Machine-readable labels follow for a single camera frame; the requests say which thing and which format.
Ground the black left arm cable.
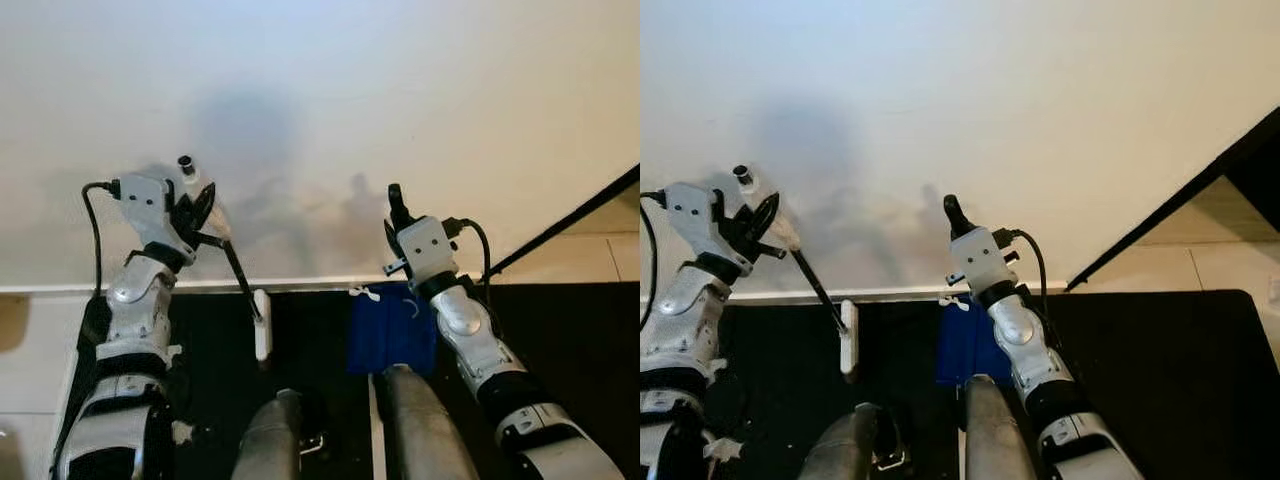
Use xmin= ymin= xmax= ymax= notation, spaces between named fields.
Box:
xmin=80 ymin=180 xmax=123 ymax=301
xmin=640 ymin=190 xmax=669 ymax=331

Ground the black floor mat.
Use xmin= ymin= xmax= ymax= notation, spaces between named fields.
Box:
xmin=700 ymin=300 xmax=961 ymax=480
xmin=50 ymin=290 xmax=376 ymax=480
xmin=1000 ymin=290 xmax=1276 ymax=480
xmin=380 ymin=283 xmax=641 ymax=480

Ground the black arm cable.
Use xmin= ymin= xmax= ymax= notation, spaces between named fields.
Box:
xmin=640 ymin=190 xmax=669 ymax=331
xmin=442 ymin=216 xmax=493 ymax=286
xmin=995 ymin=228 xmax=1049 ymax=321
xmin=80 ymin=180 xmax=123 ymax=301

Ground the grey left robot leg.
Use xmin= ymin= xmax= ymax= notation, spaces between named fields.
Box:
xmin=797 ymin=402 xmax=906 ymax=480
xmin=232 ymin=388 xmax=331 ymax=480

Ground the black door frame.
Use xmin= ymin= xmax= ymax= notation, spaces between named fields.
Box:
xmin=1065 ymin=105 xmax=1280 ymax=291
xmin=488 ymin=165 xmax=641 ymax=279

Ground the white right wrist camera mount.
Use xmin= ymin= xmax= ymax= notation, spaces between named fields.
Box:
xmin=950 ymin=227 xmax=1019 ymax=298
xmin=395 ymin=215 xmax=459 ymax=291

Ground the white brush with black handle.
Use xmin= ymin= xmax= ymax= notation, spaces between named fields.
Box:
xmin=732 ymin=164 xmax=861 ymax=379
xmin=176 ymin=154 xmax=274 ymax=364

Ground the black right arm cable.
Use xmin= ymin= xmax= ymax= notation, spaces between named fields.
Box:
xmin=995 ymin=228 xmax=1049 ymax=321
xmin=442 ymin=216 xmax=493 ymax=286

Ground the grey robot leg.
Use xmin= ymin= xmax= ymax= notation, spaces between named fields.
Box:
xmin=797 ymin=402 xmax=906 ymax=480
xmin=375 ymin=365 xmax=481 ymax=480
xmin=962 ymin=375 xmax=1041 ymax=480
xmin=232 ymin=388 xmax=331 ymax=480

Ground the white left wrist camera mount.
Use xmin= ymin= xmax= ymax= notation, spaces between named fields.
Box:
xmin=116 ymin=174 xmax=189 ymax=257
xmin=663 ymin=182 xmax=739 ymax=266

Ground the blue plastic dustpan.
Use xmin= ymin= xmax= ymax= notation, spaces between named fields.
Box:
xmin=347 ymin=283 xmax=438 ymax=376
xmin=935 ymin=297 xmax=1006 ymax=386

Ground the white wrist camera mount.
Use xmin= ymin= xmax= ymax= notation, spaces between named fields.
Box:
xmin=950 ymin=227 xmax=1019 ymax=298
xmin=116 ymin=174 xmax=189 ymax=257
xmin=395 ymin=215 xmax=459 ymax=291
xmin=663 ymin=182 xmax=739 ymax=266

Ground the grey right robot leg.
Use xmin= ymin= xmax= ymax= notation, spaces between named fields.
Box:
xmin=962 ymin=375 xmax=1041 ymax=480
xmin=375 ymin=365 xmax=481 ymax=480

